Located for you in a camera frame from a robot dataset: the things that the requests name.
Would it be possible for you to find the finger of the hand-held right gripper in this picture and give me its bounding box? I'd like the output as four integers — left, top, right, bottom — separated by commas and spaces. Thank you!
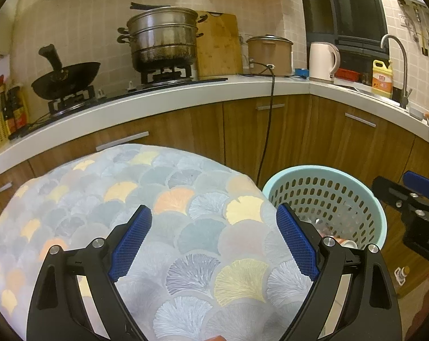
372, 176, 420, 211
403, 171, 429, 201

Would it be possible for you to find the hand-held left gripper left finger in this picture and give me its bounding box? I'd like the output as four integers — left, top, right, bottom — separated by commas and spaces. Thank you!
26, 204, 153, 341

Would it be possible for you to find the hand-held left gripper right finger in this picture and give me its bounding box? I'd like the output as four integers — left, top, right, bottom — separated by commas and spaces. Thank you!
276, 203, 403, 341

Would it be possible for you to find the light blue plastic basket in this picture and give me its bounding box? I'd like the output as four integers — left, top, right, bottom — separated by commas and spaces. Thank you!
262, 165, 388, 261

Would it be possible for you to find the orange and white paper cup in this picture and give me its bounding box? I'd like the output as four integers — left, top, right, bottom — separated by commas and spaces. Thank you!
333, 236, 358, 250

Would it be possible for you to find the small white bottle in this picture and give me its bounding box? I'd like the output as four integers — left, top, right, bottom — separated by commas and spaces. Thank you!
394, 265, 411, 286

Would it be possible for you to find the fan-pattern tablecloth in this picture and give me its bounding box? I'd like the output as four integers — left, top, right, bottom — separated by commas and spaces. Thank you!
0, 143, 322, 341

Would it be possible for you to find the patterned floor mat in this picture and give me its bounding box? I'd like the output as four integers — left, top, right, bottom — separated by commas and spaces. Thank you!
395, 263, 429, 341

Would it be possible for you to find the wooden kitchen counter cabinet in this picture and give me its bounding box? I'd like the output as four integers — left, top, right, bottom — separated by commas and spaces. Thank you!
0, 74, 429, 292

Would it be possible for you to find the yellow detergent bottle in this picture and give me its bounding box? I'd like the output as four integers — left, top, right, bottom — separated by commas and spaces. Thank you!
371, 59, 393, 100

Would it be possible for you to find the red plastic tray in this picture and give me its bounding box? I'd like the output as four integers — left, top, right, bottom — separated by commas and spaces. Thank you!
334, 68, 362, 82

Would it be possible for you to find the steel sink faucet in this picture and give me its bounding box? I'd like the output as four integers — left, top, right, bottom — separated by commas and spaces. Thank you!
380, 34, 413, 109

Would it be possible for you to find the white electric kettle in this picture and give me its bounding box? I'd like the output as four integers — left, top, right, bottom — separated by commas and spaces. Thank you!
308, 41, 341, 84

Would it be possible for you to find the black gas stove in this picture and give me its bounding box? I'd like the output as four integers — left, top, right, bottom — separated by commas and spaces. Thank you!
8, 65, 230, 140

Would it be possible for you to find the red label sauce bottle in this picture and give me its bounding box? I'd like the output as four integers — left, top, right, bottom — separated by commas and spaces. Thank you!
11, 86, 29, 131

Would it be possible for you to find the black wok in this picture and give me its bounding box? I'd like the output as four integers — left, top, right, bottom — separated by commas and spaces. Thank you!
30, 43, 102, 101

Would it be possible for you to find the beige rice cooker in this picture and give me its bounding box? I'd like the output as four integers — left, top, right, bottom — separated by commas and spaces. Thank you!
245, 34, 294, 77

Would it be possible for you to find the dark sauce bottle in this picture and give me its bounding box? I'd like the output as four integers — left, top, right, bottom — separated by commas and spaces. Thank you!
0, 84, 13, 123

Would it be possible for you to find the dark window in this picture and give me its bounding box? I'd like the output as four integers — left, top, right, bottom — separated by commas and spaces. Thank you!
296, 0, 391, 45

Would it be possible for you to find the steel steamer pot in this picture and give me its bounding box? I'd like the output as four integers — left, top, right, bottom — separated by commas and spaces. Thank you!
116, 2, 209, 74

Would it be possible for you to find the wooden cutting board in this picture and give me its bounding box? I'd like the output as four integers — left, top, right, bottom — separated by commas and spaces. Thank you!
194, 11, 244, 79

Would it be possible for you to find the black power cable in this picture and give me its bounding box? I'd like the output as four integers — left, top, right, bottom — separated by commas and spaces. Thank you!
249, 60, 276, 186

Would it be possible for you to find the wall utensil rack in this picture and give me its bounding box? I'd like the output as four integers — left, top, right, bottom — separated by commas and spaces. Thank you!
397, 0, 429, 57

